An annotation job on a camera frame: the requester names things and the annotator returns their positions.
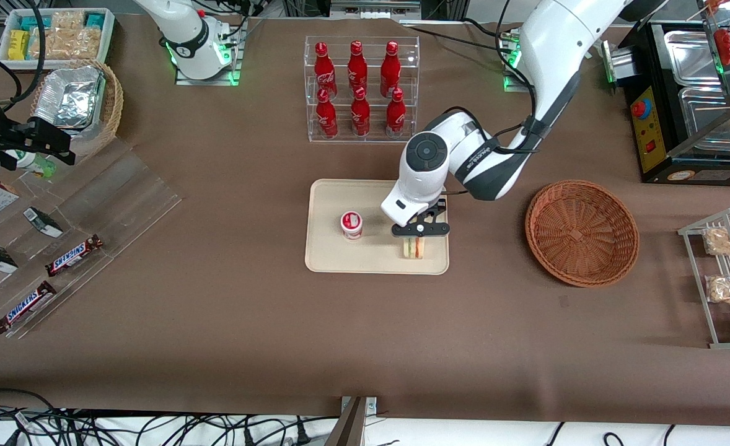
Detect light wicker basket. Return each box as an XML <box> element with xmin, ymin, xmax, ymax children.
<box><xmin>30</xmin><ymin>59</ymin><xmax>125</xmax><ymax>159</ymax></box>

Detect beige plastic tray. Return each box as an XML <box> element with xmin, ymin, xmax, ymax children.
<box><xmin>304</xmin><ymin>179</ymin><xmax>450</xmax><ymax>276</ymax></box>

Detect brown wicker basket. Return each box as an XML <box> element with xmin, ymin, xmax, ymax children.
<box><xmin>524</xmin><ymin>180</ymin><xmax>640</xmax><ymax>288</ymax></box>

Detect green white small bottle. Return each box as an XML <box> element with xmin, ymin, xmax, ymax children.
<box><xmin>4</xmin><ymin>150</ymin><xmax>58</xmax><ymax>180</ymax></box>

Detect white cup with red lid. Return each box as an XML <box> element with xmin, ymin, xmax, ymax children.
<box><xmin>340</xmin><ymin>211</ymin><xmax>364</xmax><ymax>241</ymax></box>

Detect clear acrylic bottle rack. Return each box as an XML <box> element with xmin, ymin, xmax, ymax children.
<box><xmin>304</xmin><ymin>35</ymin><xmax>421</xmax><ymax>144</ymax></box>

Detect yellow snack pack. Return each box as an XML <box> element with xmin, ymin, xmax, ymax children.
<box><xmin>7</xmin><ymin>29</ymin><xmax>31</xmax><ymax>61</ymax></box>

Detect red cola bottle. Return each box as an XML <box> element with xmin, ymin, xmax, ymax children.
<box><xmin>315</xmin><ymin>89</ymin><xmax>340</xmax><ymax>139</ymax></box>
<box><xmin>380</xmin><ymin>42</ymin><xmax>402</xmax><ymax>98</ymax></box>
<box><xmin>314</xmin><ymin>42</ymin><xmax>338</xmax><ymax>100</ymax></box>
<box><xmin>350</xmin><ymin>87</ymin><xmax>372</xmax><ymax>138</ymax></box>
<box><xmin>385</xmin><ymin>88</ymin><xmax>408</xmax><ymax>139</ymax></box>
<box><xmin>347</xmin><ymin>41</ymin><xmax>369</xmax><ymax>95</ymax></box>

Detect clear acrylic display stand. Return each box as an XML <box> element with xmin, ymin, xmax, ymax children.
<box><xmin>0</xmin><ymin>135</ymin><xmax>183</xmax><ymax>340</ymax></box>

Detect clear bagged crackers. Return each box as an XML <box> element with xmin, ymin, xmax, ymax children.
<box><xmin>29</xmin><ymin>11</ymin><xmax>103</xmax><ymax>61</ymax></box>

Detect white plastic bin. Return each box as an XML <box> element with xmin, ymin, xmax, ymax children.
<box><xmin>0</xmin><ymin>7</ymin><xmax>117</xmax><ymax>70</ymax></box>

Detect brown snickers bar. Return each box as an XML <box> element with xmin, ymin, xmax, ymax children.
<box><xmin>0</xmin><ymin>281</ymin><xmax>58</xmax><ymax>335</ymax></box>
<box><xmin>45</xmin><ymin>234</ymin><xmax>104</xmax><ymax>278</ymax></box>

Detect black food warmer appliance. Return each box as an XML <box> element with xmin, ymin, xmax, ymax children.
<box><xmin>618</xmin><ymin>19</ymin><xmax>730</xmax><ymax>186</ymax></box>

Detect silver metal cylinder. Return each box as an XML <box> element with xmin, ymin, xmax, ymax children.
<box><xmin>600</xmin><ymin>40</ymin><xmax>637</xmax><ymax>95</ymax></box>

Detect steel warmer pan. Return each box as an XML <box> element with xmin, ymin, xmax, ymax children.
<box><xmin>662</xmin><ymin>29</ymin><xmax>724</xmax><ymax>88</ymax></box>
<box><xmin>678</xmin><ymin>87</ymin><xmax>730</xmax><ymax>153</ymax></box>

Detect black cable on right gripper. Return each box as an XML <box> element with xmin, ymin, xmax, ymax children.
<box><xmin>0</xmin><ymin>0</ymin><xmax>47</xmax><ymax>113</ymax></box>

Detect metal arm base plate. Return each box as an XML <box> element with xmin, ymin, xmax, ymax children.
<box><xmin>501</xmin><ymin>26</ymin><xmax>530</xmax><ymax>94</ymax></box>
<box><xmin>174</xmin><ymin>17</ymin><xmax>248</xmax><ymax>87</ymax></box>

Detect metal table bracket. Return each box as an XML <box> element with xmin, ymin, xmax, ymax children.
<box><xmin>324</xmin><ymin>396</ymin><xmax>379</xmax><ymax>446</ymax></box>

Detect tangled black floor cables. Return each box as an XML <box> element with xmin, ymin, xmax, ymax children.
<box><xmin>0</xmin><ymin>388</ymin><xmax>347</xmax><ymax>446</ymax></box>

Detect grey wire snack rack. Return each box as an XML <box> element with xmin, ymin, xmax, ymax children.
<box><xmin>678</xmin><ymin>206</ymin><xmax>730</xmax><ymax>349</ymax></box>

